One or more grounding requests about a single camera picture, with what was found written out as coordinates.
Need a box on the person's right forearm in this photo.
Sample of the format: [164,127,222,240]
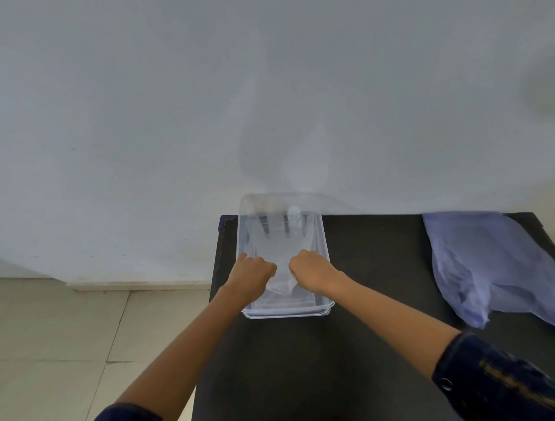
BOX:
[325,271,462,380]

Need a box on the dark blue right sleeve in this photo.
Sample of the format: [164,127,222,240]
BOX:
[432,330,555,421]

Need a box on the dark blue sleeve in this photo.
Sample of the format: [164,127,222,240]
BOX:
[432,330,555,421]
[95,402,162,421]

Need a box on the dark blue left sleeve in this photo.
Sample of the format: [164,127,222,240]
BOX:
[95,402,162,421]

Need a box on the light purple cloth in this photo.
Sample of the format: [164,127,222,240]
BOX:
[422,211,555,329]

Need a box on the person's left forearm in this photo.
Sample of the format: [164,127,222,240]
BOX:
[115,284,256,421]

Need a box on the clear plastic bag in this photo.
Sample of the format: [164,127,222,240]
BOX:
[246,213,316,295]

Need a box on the clear plastic storage bin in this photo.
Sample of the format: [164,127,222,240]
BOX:
[236,193,336,319]

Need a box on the person's right hand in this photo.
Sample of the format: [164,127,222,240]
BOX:
[288,249,343,296]

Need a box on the black table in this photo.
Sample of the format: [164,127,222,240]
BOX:
[192,213,555,421]

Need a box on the person's left hand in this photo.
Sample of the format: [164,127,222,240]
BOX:
[226,253,277,301]

